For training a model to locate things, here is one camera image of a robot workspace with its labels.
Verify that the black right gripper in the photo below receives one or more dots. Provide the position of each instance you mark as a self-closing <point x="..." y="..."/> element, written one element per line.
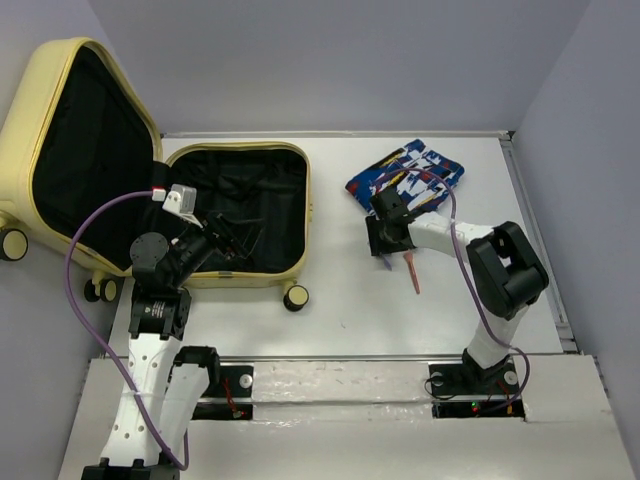
<point x="376" y="244"/>

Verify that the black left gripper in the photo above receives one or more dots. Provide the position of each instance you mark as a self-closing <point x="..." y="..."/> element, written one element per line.
<point x="217" y="223"/>

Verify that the blue patterned cloth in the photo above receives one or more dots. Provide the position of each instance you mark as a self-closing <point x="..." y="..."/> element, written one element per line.
<point x="419" y="191"/>

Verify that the yellow hard-shell suitcase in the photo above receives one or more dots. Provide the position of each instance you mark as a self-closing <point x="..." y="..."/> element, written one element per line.
<point x="79" y="152"/>

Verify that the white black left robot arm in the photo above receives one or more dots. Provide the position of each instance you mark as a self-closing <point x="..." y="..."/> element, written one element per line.
<point x="164" y="379"/>

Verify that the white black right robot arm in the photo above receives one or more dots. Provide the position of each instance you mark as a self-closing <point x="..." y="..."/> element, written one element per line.
<point x="500" y="267"/>

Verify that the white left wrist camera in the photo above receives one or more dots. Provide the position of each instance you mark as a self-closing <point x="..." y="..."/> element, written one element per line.
<point x="180" y="201"/>

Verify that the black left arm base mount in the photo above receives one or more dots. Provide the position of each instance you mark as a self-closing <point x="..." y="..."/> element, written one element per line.
<point x="231" y="398"/>

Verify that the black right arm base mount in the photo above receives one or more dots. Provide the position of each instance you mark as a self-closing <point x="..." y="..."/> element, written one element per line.
<point x="475" y="395"/>

